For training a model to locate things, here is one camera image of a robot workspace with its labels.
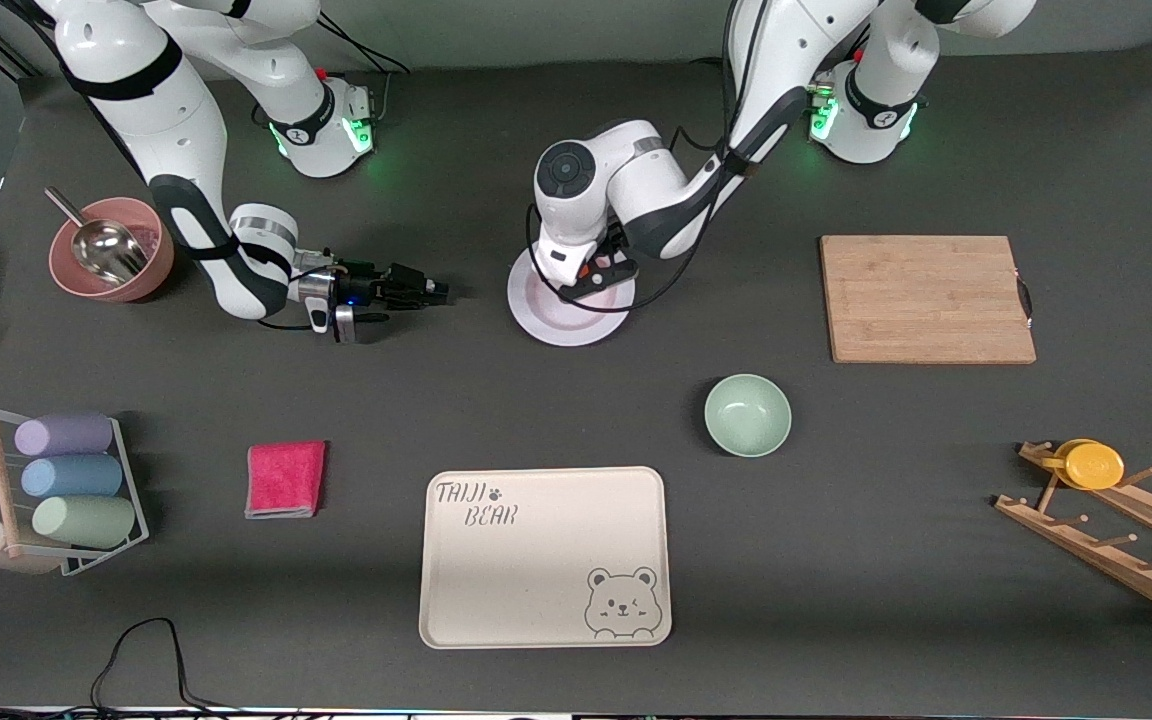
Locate white round plate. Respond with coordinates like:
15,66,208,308
507,245,636,348

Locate light green bowl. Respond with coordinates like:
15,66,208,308
704,374,793,459

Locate pink folded cloth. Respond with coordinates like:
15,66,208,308
245,440,328,519

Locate pink bowl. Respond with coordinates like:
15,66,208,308
48,197,177,303

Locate metal scoop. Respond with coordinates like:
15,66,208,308
44,187,149,288

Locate beige bear print tray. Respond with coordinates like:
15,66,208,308
419,466,673,650

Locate wooden cutting board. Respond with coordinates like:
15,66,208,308
820,235,1037,365

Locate purple cup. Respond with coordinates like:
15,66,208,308
14,414,115,458

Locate blue cup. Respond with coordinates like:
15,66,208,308
21,455,124,499

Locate green cup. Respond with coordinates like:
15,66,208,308
32,495,137,549

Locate yellow mug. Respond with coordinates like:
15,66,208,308
1041,439,1126,491

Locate wooden mug rack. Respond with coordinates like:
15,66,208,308
994,441,1152,630

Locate black right arm base cables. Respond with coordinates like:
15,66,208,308
314,10,413,123

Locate white wire cup rack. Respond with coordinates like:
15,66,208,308
0,402,150,578

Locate black floor cable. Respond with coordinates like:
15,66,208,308
0,617,267,720

